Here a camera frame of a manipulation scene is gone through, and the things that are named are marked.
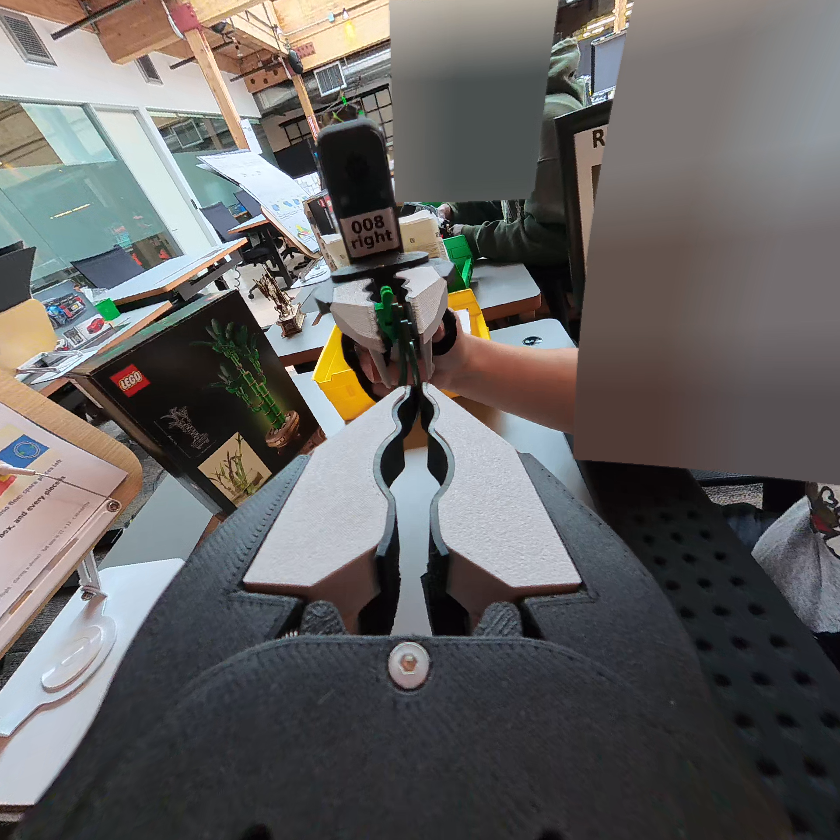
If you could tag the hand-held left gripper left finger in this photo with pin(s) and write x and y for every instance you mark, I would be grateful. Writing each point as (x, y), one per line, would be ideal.
(328, 512)

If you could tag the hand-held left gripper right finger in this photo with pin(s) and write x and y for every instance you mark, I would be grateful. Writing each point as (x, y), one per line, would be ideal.
(499, 512)

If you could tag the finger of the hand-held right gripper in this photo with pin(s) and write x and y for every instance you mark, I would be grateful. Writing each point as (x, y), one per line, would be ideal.
(430, 295)
(354, 315)

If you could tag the green toy leaf assembly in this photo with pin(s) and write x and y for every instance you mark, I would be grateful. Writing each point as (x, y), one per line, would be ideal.
(394, 328)

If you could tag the person's right forearm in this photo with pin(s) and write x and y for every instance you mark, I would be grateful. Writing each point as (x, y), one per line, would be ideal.
(525, 380)

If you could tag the black toy set box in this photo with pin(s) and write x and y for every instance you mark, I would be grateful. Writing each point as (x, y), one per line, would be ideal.
(197, 367)

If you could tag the person's right hand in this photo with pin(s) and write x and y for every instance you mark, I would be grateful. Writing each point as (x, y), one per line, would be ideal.
(456, 367)

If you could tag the green plastic bin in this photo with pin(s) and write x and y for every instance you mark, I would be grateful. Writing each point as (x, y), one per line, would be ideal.
(459, 253)

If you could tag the pale printed cardboard box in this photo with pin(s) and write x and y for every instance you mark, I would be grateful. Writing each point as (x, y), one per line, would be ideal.
(420, 233)

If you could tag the brown toy tree model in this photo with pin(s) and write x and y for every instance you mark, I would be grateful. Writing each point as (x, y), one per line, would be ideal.
(285, 315)

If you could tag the yellow plastic bin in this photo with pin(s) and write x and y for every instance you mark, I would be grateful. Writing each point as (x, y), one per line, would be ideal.
(334, 384)

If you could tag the tilted instruction board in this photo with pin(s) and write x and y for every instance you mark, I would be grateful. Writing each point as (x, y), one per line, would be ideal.
(262, 184)

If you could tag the black framed marker sign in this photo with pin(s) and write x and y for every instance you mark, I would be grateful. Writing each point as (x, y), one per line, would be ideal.
(577, 197)

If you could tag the wood edged desk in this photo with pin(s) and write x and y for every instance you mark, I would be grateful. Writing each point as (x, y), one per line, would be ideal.
(177, 269)

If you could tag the white display stand base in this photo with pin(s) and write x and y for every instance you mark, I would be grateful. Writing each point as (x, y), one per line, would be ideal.
(131, 590)

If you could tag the small green bin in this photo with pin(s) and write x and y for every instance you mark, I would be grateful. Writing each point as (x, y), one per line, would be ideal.
(106, 308)

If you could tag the black perforated panel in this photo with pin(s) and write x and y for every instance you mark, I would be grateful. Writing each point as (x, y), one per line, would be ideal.
(722, 623)

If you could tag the printed toy car box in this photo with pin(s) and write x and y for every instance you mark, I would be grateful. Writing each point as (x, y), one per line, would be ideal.
(65, 312)

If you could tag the plywood panel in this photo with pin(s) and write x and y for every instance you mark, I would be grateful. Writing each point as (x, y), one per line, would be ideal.
(26, 334)

